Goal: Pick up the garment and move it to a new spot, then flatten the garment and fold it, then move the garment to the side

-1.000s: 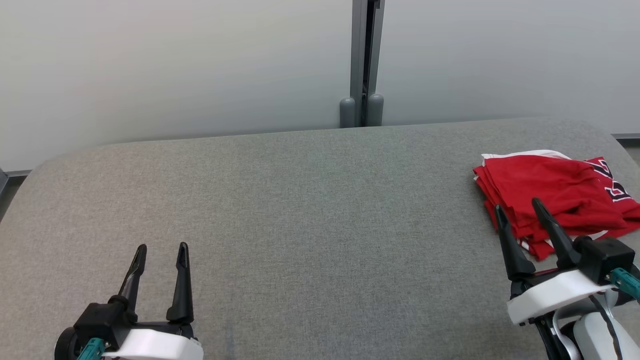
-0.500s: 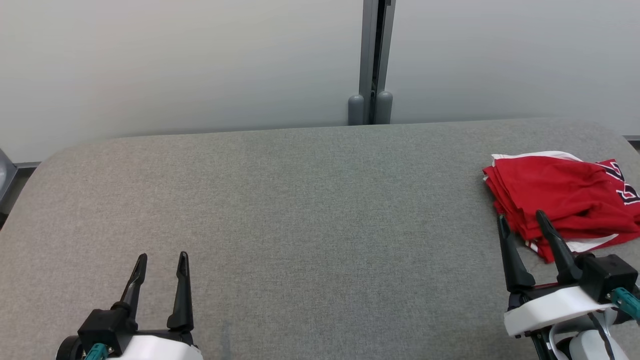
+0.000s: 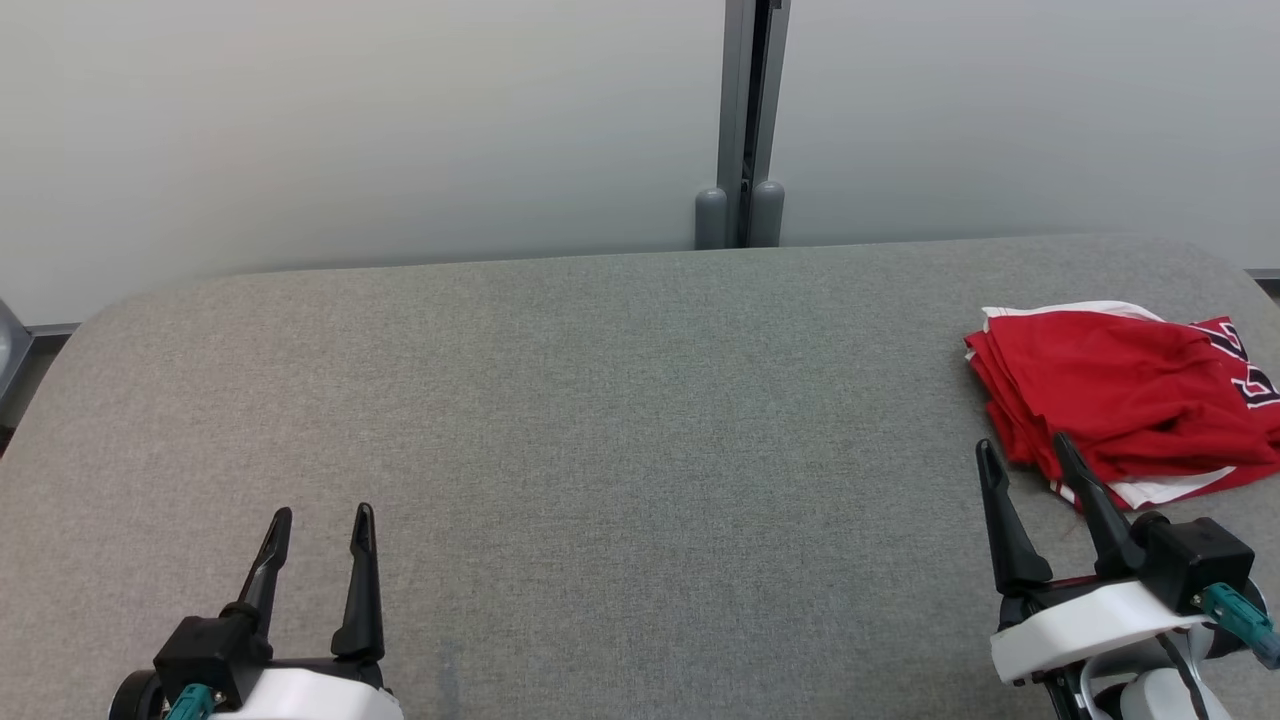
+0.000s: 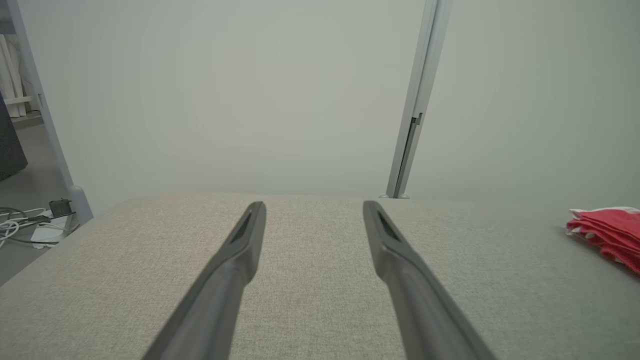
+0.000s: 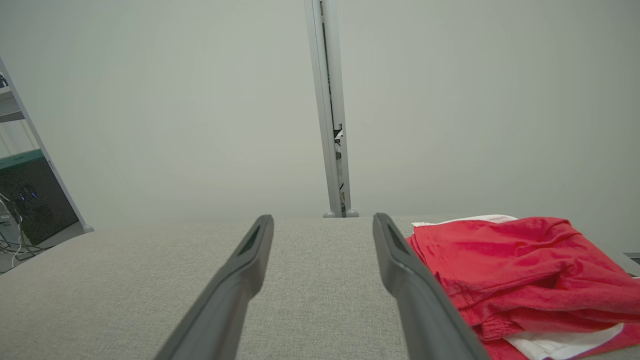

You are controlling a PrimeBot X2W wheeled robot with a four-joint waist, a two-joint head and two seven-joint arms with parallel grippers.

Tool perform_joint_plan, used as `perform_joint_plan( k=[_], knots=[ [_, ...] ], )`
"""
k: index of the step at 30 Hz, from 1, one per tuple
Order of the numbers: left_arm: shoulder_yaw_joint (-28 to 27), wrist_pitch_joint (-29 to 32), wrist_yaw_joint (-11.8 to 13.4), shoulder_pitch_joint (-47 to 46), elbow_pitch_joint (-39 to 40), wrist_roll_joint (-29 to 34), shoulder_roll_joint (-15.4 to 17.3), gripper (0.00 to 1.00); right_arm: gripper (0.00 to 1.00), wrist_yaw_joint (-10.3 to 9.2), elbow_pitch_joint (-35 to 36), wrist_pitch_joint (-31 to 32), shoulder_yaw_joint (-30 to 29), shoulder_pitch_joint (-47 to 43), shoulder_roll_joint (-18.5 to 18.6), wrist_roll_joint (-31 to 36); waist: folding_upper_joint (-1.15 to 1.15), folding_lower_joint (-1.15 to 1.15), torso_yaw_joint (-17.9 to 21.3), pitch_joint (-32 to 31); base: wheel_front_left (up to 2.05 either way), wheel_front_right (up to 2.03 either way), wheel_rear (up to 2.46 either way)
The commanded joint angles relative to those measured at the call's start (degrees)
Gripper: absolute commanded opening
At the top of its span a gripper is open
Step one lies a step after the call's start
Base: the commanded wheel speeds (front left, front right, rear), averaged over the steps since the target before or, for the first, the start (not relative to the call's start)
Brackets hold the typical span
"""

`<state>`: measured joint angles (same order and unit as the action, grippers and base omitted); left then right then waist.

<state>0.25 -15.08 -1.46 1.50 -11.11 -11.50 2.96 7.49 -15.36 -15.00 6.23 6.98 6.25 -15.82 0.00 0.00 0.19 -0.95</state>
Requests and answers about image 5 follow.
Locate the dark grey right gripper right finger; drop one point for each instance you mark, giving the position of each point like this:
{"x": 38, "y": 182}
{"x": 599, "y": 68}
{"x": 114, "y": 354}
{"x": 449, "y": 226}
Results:
{"x": 425, "y": 310}

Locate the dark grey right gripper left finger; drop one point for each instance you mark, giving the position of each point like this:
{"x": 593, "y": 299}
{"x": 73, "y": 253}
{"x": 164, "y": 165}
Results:
{"x": 225, "y": 305}

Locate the red shorts with white hem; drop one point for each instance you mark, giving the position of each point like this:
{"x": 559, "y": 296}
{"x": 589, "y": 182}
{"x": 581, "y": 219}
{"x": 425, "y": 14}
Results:
{"x": 510, "y": 260}

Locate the red jersey with number 23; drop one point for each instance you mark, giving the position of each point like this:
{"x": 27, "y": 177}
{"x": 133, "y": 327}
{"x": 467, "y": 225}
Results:
{"x": 550, "y": 346}

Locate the black computer case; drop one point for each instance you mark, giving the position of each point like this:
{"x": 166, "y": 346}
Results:
{"x": 35, "y": 205}

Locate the grey metal shelf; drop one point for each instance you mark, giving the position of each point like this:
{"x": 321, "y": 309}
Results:
{"x": 7, "y": 114}

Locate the grey metal partition post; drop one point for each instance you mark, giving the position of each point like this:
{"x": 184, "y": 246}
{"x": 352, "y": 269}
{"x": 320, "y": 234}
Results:
{"x": 330, "y": 75}

